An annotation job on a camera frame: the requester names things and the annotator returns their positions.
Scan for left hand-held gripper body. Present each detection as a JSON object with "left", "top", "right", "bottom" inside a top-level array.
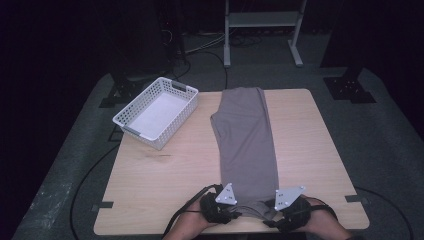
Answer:
[{"left": 199, "top": 182, "right": 238, "bottom": 225}]

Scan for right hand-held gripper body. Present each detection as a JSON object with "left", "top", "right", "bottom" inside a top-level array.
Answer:
[{"left": 273, "top": 185, "right": 313, "bottom": 233}]

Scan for grey pants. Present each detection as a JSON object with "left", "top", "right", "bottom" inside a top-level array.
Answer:
[{"left": 209, "top": 87, "right": 280, "bottom": 221}]

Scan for white plastic basket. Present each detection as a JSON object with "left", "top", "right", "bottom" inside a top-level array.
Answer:
[{"left": 112, "top": 76, "right": 200, "bottom": 151}]

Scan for person's right hand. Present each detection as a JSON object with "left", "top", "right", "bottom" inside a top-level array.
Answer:
[{"left": 304, "top": 199, "right": 353, "bottom": 240}]

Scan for person's left hand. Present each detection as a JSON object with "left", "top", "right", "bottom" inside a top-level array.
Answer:
[{"left": 163, "top": 209, "right": 214, "bottom": 240}]

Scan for black stand base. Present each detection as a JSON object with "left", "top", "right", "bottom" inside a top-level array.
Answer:
[
  {"left": 323, "top": 64, "right": 378, "bottom": 104},
  {"left": 98, "top": 79, "right": 145, "bottom": 109}
]

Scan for white metal stand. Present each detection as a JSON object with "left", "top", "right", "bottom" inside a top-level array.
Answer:
[{"left": 223, "top": 0, "right": 308, "bottom": 69}]

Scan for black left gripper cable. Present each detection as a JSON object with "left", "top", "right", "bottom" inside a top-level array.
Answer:
[{"left": 161, "top": 184, "right": 223, "bottom": 239}]

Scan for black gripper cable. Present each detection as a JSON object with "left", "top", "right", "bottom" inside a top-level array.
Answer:
[
  {"left": 161, "top": 184, "right": 223, "bottom": 239},
  {"left": 306, "top": 196, "right": 339, "bottom": 222}
]

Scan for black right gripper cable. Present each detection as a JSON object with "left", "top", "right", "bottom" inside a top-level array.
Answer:
[{"left": 306, "top": 196, "right": 339, "bottom": 222}]

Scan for black floor cable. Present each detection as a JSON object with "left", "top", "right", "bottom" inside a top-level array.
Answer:
[
  {"left": 69, "top": 143, "right": 121, "bottom": 240},
  {"left": 353, "top": 186, "right": 414, "bottom": 240},
  {"left": 156, "top": 49, "right": 230, "bottom": 93}
]

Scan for white floor cable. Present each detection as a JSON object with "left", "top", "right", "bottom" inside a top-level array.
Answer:
[{"left": 184, "top": 33, "right": 228, "bottom": 55}]

